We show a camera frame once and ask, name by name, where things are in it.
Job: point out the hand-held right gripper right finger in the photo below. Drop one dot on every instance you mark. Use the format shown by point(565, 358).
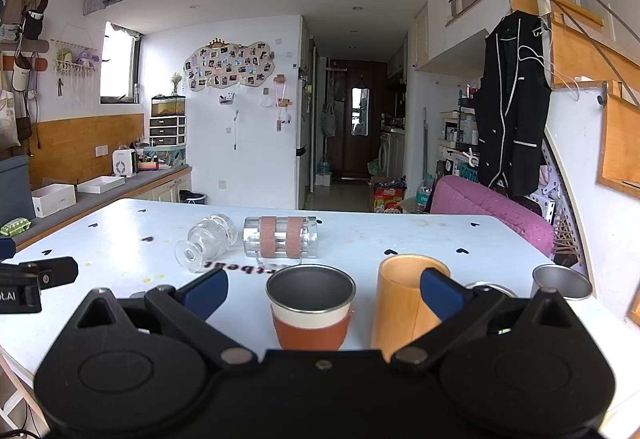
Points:
point(440, 296)

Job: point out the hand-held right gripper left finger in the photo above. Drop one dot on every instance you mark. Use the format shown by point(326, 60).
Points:
point(207, 291)

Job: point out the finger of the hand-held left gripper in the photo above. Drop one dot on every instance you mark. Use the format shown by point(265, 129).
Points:
point(50, 271)

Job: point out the yellow wooden cup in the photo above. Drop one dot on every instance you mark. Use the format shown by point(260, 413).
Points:
point(397, 314)

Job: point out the plain steel cup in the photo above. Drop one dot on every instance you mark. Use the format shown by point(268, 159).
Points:
point(492, 288)
point(565, 281)

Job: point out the steel cup with brown sleeve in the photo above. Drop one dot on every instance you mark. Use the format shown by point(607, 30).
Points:
point(310, 319)

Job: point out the clear glass goblet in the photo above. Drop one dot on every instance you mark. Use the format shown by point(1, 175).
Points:
point(210, 236)

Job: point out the white cardboard box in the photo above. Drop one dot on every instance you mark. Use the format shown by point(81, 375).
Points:
point(52, 201)

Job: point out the dark blue storage box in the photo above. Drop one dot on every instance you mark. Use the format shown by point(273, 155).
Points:
point(15, 191)

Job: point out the glass mug with pink bands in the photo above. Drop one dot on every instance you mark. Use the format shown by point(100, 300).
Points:
point(280, 239)

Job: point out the black waste bin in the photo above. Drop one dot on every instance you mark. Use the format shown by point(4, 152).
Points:
point(192, 197)

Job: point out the flat white tray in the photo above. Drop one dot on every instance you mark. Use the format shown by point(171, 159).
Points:
point(100, 185)

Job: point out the pink upholstered chair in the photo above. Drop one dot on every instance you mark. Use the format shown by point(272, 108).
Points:
point(480, 204)

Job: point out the red snack package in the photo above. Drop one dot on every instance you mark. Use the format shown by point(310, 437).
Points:
point(387, 200)

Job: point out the small white appliance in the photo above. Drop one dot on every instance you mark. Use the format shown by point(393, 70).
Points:
point(123, 164)

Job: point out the washing machine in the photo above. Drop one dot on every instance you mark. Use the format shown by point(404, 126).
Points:
point(395, 154)

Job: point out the beige tote bag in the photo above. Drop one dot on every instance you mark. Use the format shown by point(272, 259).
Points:
point(7, 119)

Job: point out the white plastic drawer unit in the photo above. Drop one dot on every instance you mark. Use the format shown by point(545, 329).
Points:
point(167, 131)

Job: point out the dark wooden door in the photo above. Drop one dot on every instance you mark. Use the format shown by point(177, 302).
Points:
point(380, 119)

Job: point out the glass fish tank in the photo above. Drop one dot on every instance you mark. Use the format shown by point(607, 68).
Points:
point(169, 106)

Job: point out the black jacket with white trim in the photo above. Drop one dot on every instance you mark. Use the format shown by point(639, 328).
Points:
point(510, 119)

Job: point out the hanging door mirror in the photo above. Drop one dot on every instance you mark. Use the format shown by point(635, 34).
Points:
point(360, 111)

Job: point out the window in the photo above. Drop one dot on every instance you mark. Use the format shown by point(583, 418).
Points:
point(117, 66)

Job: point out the cloud-shaped photo board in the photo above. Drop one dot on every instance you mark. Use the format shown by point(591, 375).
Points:
point(227, 64)

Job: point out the wooden staircase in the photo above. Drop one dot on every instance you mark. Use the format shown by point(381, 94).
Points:
point(575, 44)

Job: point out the wall hook rack with toys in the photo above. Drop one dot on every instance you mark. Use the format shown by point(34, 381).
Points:
point(75, 61)

